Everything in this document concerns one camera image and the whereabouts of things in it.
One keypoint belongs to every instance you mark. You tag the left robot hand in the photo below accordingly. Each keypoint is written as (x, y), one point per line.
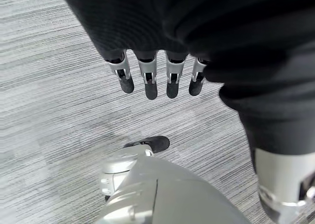
(187, 22)

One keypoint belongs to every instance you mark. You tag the silver robot leg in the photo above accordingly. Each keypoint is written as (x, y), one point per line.
(157, 184)

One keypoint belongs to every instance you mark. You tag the dark robot foot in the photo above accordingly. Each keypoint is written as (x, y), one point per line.
(157, 142)

